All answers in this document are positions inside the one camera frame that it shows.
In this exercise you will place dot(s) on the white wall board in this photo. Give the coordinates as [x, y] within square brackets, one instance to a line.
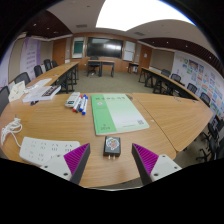
[129, 51]

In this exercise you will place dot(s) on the green and white booklet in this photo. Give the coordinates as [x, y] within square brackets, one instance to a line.
[116, 113]

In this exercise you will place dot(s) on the white paper bag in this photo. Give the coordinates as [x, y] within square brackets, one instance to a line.
[16, 91]

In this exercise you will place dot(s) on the white paper sheets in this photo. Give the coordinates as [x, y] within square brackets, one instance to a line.
[40, 82]

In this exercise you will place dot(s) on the wooden presenter desk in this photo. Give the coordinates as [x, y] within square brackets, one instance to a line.
[101, 62]

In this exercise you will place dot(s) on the white power strip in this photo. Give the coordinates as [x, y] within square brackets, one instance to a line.
[43, 148]

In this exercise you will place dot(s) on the black desk chair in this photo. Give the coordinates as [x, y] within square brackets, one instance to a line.
[94, 67]

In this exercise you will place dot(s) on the thick white book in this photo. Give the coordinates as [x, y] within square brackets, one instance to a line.
[40, 94]

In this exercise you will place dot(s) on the small wooden side table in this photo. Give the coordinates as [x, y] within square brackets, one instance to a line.
[133, 64]

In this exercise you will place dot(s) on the large bright ceiling light panel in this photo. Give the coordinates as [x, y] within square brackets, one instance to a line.
[140, 13]

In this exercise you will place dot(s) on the large black wall screen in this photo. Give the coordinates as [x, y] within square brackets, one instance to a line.
[105, 48]

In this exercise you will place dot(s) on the red marker pen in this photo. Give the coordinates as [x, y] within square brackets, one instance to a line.
[76, 105]

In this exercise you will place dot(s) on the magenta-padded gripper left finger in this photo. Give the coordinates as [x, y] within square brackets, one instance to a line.
[58, 165]

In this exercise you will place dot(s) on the green wall board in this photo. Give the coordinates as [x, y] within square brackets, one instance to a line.
[78, 47]

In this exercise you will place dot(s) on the colourful wall posters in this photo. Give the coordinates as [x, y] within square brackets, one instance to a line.
[205, 78]

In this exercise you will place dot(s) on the white and purple wall banner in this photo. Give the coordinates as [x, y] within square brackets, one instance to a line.
[4, 71]

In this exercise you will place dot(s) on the long wooden conference table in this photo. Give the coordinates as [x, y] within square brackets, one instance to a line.
[168, 81]
[58, 70]

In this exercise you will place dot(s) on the brown wooden door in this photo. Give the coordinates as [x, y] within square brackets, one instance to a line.
[59, 51]
[145, 58]

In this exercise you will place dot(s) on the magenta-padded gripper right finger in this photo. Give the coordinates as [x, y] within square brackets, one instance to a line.
[163, 165]

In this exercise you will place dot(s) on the ceiling air vent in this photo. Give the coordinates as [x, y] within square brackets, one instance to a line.
[81, 25]
[139, 33]

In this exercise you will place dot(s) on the black cube charger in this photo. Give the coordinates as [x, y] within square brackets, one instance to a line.
[112, 145]

